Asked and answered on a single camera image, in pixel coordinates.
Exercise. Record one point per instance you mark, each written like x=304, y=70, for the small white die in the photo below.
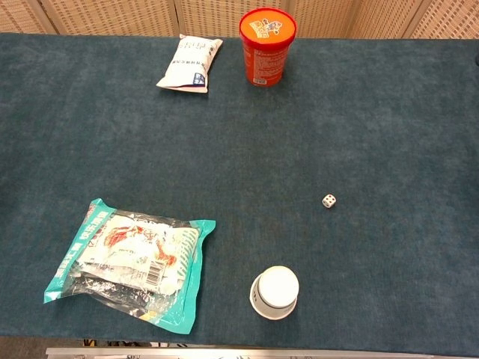
x=329, y=201

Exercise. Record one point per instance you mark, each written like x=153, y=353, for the dark teal table cloth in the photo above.
x=239, y=149

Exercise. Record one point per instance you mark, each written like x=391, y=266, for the white paper cup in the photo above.
x=278, y=289

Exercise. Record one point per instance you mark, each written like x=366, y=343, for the white milk pouch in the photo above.
x=187, y=63

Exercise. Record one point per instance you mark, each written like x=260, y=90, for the orange lidded snack cup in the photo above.
x=266, y=45

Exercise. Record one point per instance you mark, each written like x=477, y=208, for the teal instant noodle packet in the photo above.
x=127, y=261

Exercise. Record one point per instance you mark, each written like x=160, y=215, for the beige woven folding screen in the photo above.
x=112, y=15

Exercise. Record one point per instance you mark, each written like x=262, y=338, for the aluminium frame rail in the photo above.
x=262, y=353

